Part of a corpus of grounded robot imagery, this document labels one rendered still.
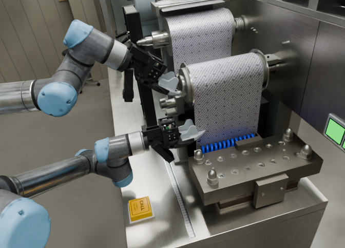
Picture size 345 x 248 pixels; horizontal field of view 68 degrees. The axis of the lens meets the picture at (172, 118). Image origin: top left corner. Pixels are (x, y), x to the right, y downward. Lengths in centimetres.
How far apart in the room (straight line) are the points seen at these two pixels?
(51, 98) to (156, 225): 51
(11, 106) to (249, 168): 68
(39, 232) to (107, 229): 144
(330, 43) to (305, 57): 10
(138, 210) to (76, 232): 125
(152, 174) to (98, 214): 117
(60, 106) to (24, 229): 26
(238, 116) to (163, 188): 38
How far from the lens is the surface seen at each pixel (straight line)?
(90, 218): 215
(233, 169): 85
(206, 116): 86
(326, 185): 234
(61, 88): 63
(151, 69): 74
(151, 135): 82
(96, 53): 71
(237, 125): 94
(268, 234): 99
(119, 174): 89
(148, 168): 106
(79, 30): 70
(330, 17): 78
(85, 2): 382
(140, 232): 89
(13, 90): 69
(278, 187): 89
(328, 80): 80
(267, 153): 92
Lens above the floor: 164
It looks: 35 degrees down
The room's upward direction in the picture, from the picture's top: 7 degrees counter-clockwise
